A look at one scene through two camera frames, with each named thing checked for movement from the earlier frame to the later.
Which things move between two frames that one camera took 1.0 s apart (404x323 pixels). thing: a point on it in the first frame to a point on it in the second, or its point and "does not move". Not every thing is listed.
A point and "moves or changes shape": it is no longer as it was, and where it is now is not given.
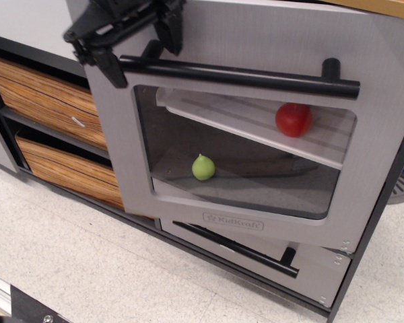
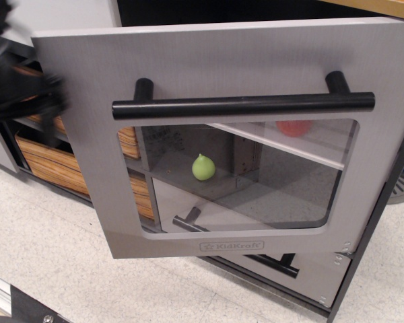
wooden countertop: x=403 y=9 does not move
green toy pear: x=203 y=167 does not move
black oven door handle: x=328 y=84 to x=338 y=98
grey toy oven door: x=281 y=120 moves or changes shape
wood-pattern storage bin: x=48 y=99 to x=44 y=144
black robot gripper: x=106 y=21 to x=11 y=94
